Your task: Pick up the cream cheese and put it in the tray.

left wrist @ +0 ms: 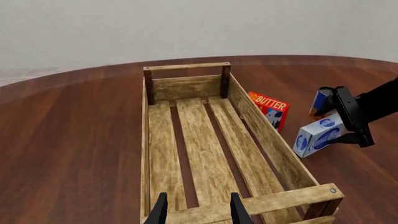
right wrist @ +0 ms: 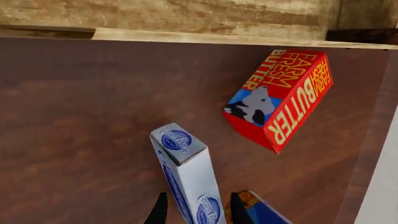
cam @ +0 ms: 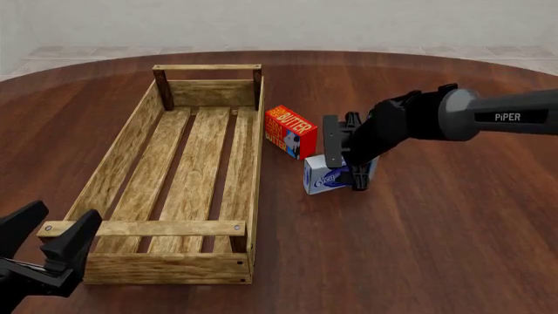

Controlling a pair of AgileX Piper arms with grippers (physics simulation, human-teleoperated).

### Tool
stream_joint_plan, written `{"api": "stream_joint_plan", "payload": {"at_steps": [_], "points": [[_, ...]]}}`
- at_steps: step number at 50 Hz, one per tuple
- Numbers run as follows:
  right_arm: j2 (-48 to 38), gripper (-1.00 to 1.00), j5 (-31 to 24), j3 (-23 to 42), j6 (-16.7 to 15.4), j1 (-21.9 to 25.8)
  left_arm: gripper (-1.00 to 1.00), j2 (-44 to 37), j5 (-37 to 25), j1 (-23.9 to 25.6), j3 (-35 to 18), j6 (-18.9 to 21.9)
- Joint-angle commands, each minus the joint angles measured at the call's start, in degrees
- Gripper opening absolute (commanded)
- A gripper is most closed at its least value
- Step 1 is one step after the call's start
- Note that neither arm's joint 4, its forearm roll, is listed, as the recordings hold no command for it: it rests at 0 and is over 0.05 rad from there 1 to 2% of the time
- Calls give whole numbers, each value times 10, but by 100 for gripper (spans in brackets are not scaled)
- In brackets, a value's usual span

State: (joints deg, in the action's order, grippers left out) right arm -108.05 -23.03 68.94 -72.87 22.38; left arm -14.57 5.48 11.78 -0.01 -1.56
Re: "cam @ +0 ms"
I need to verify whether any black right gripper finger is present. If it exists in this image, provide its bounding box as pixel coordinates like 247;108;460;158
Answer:
336;166;355;188

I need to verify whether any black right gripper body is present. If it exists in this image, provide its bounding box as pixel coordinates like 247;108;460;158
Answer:
344;111;373;192

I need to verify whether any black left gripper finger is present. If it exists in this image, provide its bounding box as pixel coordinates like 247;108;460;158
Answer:
39;208;104;274
0;199;50;260

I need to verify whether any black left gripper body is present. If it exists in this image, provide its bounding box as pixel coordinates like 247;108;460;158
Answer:
0;256;85;314

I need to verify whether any white blue cream cheese box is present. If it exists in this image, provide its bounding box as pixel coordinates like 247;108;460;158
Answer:
302;153;380;196

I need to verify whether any wooden slat tray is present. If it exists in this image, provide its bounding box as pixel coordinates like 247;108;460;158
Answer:
36;63;266;285

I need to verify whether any flat grey plate on stalk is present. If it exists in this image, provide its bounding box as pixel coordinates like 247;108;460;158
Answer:
322;113;350;170

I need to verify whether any red butter box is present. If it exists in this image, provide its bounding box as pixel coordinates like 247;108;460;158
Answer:
263;104;319;161

